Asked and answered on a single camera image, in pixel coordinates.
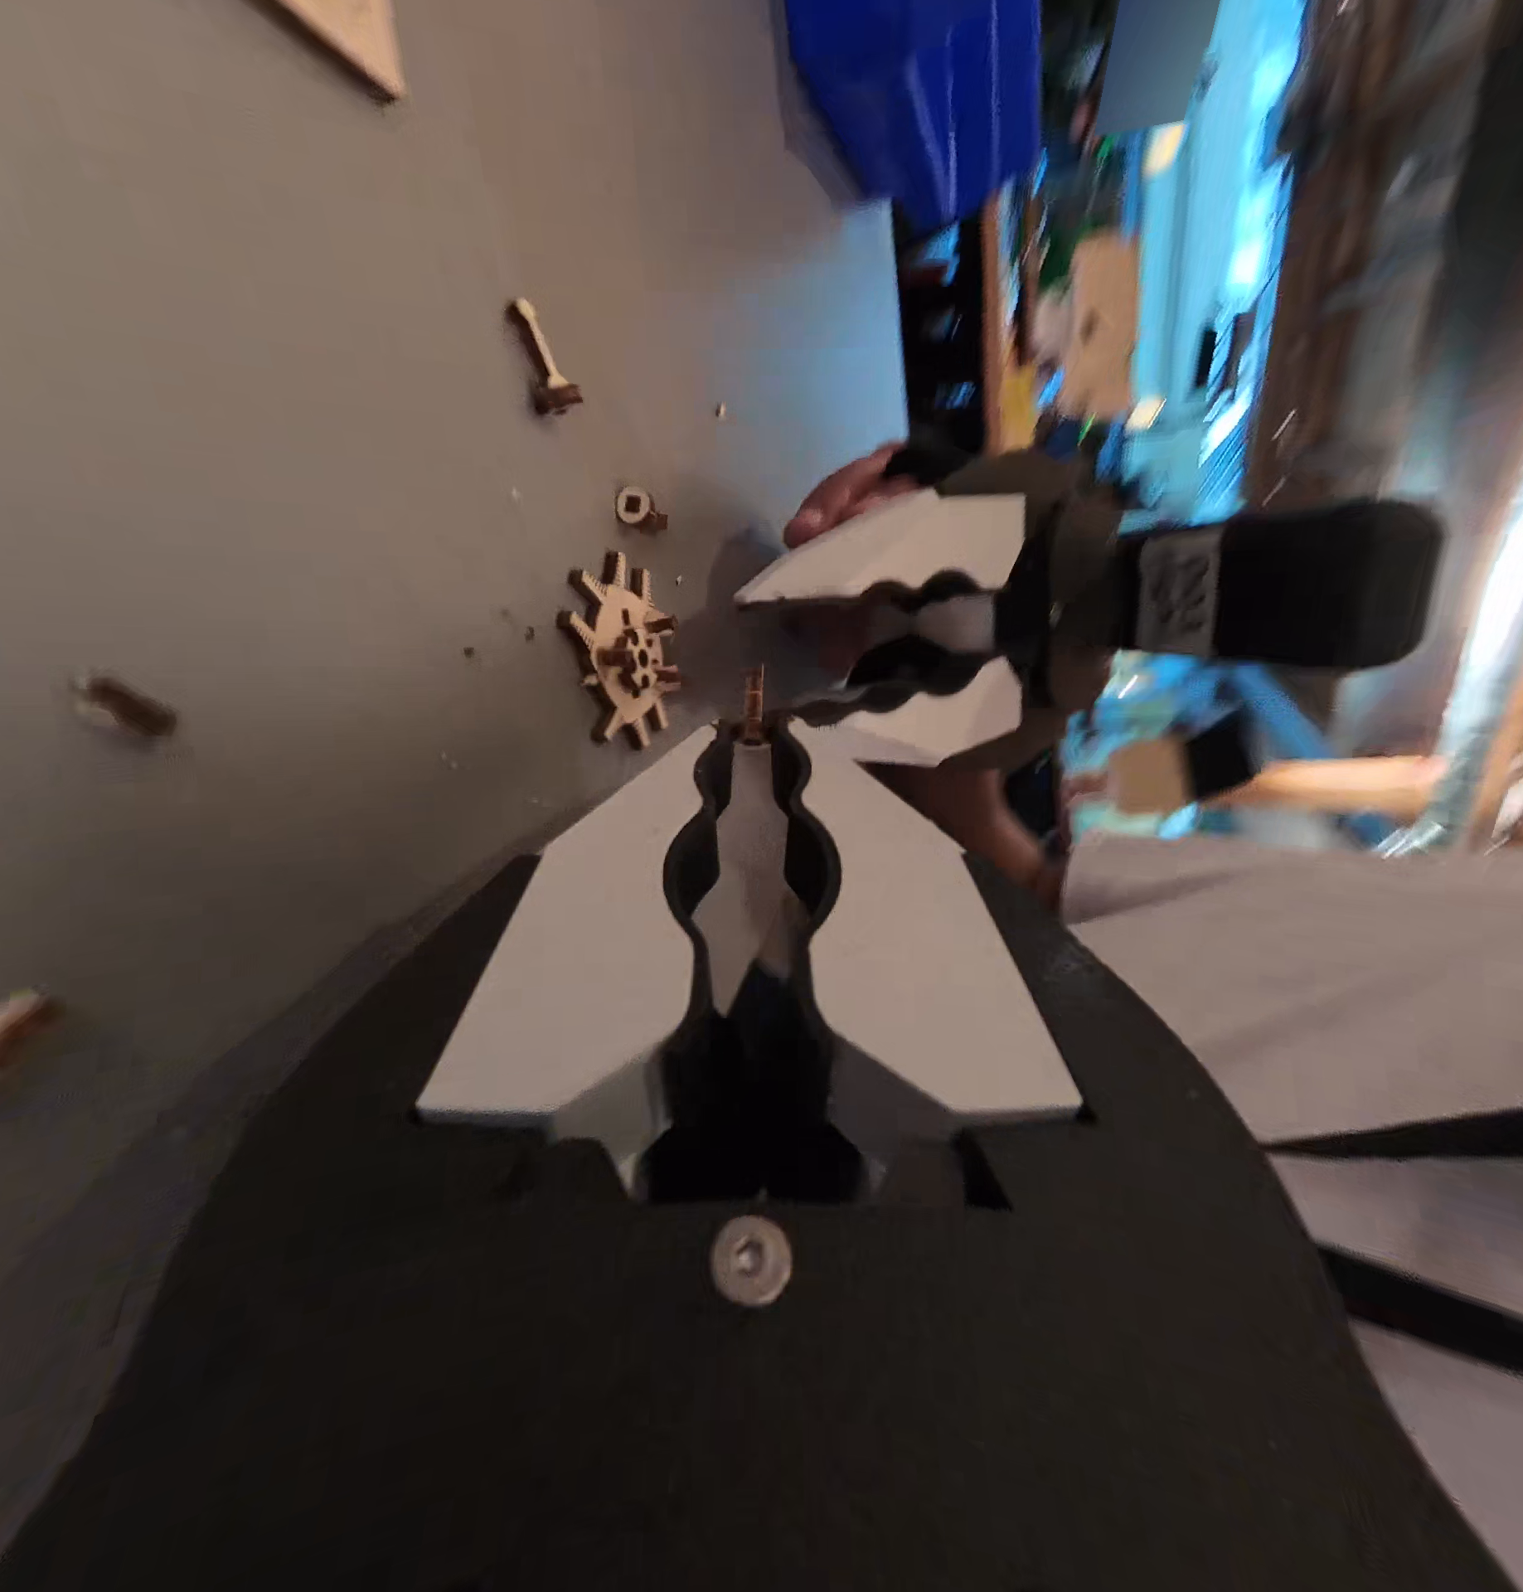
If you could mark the person's right hand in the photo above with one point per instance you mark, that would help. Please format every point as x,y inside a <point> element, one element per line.
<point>835,498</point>

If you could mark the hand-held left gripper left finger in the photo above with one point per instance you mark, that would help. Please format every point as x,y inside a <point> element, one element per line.
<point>561,983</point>

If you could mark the wooden spiked gear disc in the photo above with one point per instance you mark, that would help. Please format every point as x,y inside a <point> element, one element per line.
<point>602,622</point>

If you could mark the round-headed wooden pin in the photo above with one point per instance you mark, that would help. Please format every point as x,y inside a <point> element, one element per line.
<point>536,341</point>

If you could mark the blue plastic bin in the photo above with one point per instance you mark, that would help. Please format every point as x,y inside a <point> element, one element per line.
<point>909,87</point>

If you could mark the white shirt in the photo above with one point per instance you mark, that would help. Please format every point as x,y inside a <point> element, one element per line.
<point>1332,995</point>

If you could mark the small wooden pin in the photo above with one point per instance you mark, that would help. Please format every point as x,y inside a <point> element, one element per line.
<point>753,702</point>

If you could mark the pointed wooden stick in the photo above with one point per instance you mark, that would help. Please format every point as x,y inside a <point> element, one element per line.
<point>1,1033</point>

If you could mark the dark wooden peg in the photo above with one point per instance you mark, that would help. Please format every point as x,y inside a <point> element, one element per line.
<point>638,507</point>

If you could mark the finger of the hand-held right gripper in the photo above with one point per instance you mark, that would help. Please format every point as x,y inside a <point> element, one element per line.
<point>909,540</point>
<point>947,715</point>

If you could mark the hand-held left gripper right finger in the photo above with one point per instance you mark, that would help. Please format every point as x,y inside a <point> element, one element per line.
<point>947,983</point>

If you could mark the small ribbed wooden piece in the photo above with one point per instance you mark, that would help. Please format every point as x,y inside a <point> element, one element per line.
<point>126,702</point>

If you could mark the grey desk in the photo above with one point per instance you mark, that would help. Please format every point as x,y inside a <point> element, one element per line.
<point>275,498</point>

